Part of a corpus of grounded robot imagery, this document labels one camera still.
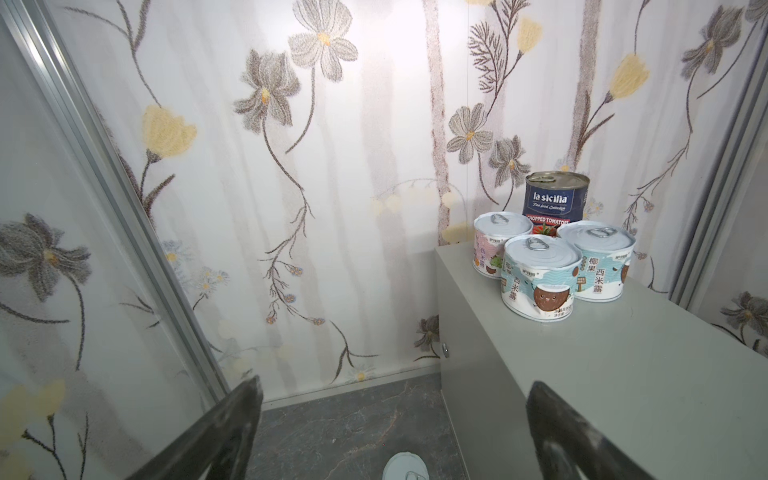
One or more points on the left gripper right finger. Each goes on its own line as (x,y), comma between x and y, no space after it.
(568,446)

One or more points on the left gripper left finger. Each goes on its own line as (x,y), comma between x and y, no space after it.
(218,445)

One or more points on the white lid can front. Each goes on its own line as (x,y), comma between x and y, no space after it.
(539,276)

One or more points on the teal label can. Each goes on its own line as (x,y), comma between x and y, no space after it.
(606,257)

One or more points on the pink label can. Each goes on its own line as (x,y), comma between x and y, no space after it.
(492,231)

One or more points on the dark blue tomato can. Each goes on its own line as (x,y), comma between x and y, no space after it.
(553,199)

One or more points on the grey metal cabinet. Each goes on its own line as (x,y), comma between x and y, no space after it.
(680,397)

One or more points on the pink can near cabinet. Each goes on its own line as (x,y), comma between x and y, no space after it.
(405,466)

